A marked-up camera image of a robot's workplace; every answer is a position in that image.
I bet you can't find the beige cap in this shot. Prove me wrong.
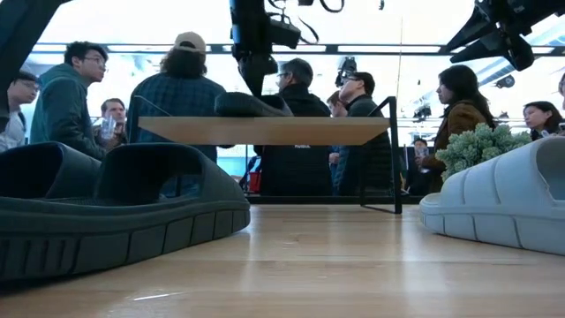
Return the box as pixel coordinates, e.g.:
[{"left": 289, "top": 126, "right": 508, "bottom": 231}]
[{"left": 173, "top": 31, "right": 207, "bottom": 54}]

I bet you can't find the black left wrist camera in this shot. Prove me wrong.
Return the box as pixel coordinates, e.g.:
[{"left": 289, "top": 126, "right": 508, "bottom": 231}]
[{"left": 268, "top": 17, "right": 303, "bottom": 50}]

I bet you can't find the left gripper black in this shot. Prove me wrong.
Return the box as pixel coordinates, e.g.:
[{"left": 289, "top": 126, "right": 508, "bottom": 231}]
[{"left": 229, "top": 0, "right": 280, "bottom": 98}]

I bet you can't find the red bag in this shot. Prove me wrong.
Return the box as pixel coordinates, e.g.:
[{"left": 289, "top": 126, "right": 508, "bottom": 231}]
[{"left": 247, "top": 170, "right": 262, "bottom": 194}]

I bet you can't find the potted green succulent plant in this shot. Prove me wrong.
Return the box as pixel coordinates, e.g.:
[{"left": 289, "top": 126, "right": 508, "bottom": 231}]
[{"left": 434, "top": 122, "right": 533, "bottom": 183}]

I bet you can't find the wooden shelf with black frame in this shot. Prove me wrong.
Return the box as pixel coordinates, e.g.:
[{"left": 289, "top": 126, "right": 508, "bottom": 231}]
[{"left": 127, "top": 95, "right": 403, "bottom": 216}]

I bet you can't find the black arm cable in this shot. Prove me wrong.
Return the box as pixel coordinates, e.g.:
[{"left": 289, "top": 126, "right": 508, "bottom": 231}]
[{"left": 268, "top": 0, "right": 346, "bottom": 46}]

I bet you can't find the black ceiling beam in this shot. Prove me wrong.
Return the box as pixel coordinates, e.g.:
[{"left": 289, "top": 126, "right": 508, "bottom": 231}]
[{"left": 31, "top": 42, "right": 565, "bottom": 57}]

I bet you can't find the black ceiling camera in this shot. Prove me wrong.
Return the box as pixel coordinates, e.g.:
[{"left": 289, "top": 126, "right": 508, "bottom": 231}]
[{"left": 493, "top": 74, "right": 516, "bottom": 90}]

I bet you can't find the black video camera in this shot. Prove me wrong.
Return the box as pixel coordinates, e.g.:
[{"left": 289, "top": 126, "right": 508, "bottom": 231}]
[{"left": 334, "top": 56, "right": 359, "bottom": 88}]

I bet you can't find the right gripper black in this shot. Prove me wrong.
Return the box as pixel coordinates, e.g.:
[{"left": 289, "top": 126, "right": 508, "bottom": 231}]
[{"left": 443, "top": 0, "right": 565, "bottom": 72}]

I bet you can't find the clear plastic cup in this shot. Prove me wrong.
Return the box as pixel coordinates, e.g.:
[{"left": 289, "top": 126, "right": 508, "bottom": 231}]
[{"left": 100, "top": 115, "right": 117, "bottom": 142}]

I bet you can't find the black rubber slide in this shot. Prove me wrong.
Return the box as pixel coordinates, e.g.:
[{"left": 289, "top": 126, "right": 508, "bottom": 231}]
[{"left": 215, "top": 91, "right": 294, "bottom": 118}]

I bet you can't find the light grey rubber slide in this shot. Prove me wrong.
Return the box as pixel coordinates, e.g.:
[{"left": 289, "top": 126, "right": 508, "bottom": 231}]
[{"left": 418, "top": 135, "right": 565, "bottom": 257}]

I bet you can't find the dark green rubber slide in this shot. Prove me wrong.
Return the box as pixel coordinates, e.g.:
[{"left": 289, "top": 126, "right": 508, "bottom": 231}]
[
  {"left": 0, "top": 140, "right": 103, "bottom": 201},
  {"left": 0, "top": 141, "right": 252, "bottom": 282}
]

